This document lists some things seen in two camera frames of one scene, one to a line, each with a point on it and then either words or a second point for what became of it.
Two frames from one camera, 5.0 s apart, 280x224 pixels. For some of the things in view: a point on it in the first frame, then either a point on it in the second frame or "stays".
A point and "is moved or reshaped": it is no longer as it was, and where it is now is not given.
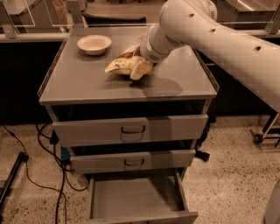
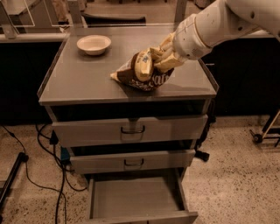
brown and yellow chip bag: (131, 63) is moved or reshaped
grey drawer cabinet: (133, 138) stays
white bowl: (94, 45) stays
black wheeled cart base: (258, 138) stays
